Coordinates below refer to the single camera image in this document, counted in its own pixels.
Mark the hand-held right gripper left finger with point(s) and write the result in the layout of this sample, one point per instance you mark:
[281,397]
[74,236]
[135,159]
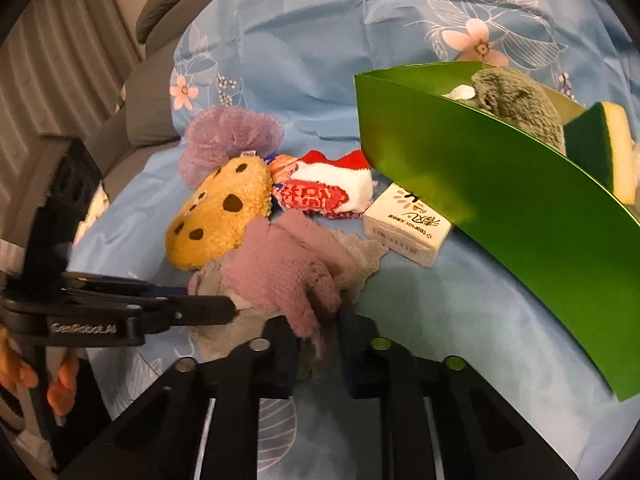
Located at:
[280,365]

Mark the purple mesh bath pouf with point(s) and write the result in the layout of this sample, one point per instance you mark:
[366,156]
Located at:
[225,130]

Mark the green fuzzy cloth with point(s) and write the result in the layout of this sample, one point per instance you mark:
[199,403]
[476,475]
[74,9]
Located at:
[515,105]

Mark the mauve fluffy towel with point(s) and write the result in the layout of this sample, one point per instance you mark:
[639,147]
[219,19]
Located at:
[280,270]

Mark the grey lace cloth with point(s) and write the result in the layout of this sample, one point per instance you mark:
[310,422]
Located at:
[360,255]

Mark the light blue floral cloth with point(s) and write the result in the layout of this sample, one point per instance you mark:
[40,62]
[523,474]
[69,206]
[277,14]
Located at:
[310,60]

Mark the grey sofa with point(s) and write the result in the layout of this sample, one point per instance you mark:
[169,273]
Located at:
[150,105]

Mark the yellow cookie plush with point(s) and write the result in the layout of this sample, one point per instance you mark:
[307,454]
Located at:
[215,225]

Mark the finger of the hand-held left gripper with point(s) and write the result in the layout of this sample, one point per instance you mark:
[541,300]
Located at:
[200,307]
[110,285]

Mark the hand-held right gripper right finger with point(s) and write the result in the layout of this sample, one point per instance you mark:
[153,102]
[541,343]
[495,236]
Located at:
[357,360]

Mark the orange and blue tissue packet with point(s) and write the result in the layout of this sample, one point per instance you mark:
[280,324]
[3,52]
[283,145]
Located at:
[282,165]

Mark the green cardboard box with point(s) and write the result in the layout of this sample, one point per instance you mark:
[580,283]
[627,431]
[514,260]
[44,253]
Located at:
[500,235]

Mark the yellow sponge with green pad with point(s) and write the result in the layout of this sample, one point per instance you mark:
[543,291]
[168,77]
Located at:
[590,145]

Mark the white tissue packet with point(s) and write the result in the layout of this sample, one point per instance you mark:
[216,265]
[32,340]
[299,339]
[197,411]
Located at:
[400,225]

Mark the person's left hand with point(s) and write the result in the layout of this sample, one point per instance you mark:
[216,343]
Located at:
[62,385]

